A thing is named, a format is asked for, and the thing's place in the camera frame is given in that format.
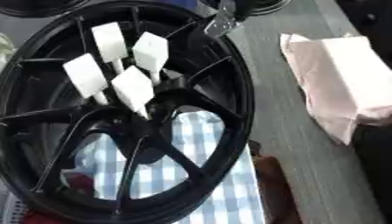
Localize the black spoked wheel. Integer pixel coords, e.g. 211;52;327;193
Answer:
0;0;256;224

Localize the pale pink paper bag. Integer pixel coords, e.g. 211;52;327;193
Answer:
278;32;392;146

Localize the silver metal bracket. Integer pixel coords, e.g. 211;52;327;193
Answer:
202;0;244;38

